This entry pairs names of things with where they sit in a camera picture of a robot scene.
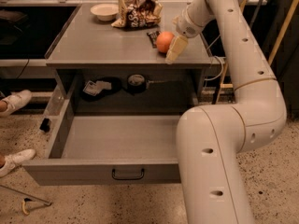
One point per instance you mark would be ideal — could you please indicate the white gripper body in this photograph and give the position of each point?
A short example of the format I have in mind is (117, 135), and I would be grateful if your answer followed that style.
(186, 27)

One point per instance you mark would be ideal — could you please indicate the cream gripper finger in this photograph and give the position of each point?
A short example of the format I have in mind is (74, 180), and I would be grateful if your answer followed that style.
(177, 46)

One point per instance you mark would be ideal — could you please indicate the orange fruit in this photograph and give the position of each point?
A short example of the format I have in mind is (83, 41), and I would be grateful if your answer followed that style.
(163, 41)

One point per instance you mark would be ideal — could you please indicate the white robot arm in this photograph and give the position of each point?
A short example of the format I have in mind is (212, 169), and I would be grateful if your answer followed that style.
(210, 136)

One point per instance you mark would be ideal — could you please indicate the grey open drawer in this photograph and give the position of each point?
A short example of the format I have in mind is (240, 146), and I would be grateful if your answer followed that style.
(84, 149)

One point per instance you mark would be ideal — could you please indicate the dark snack bar wrapper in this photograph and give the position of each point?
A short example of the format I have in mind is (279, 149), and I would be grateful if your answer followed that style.
(153, 38)

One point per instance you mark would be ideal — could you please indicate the crumpled chip bag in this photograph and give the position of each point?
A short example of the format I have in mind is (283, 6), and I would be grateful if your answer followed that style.
(137, 14)

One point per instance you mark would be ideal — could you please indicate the black tape roll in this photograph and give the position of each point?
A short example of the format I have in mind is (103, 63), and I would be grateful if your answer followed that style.
(136, 83)

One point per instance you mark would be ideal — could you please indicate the grey cabinet table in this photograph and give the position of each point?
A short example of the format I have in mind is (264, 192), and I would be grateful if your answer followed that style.
(94, 49)

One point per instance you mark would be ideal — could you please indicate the white ceramic bowl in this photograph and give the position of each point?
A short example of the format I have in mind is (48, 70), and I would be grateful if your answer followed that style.
(105, 12)

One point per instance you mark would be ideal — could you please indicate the small black caster block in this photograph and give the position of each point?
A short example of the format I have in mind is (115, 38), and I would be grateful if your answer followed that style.
(45, 125)

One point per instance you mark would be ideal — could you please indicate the white sneaker upper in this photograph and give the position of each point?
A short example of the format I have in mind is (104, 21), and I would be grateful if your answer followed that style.
(14, 102)

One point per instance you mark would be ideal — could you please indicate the white sneaker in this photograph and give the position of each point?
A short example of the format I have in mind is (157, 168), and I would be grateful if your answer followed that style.
(14, 102)
(9, 162)

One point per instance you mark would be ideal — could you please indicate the white sneaker lower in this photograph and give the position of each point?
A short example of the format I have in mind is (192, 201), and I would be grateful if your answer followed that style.
(9, 162)

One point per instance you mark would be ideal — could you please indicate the metal stand leg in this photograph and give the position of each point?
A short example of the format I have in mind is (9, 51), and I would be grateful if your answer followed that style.
(26, 199)

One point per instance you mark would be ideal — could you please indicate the yellow hand truck frame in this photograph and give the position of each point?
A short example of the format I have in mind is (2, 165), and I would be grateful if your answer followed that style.
(272, 55)

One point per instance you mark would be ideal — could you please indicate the black drawer handle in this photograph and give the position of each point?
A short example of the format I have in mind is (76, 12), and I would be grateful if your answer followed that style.
(120, 175)

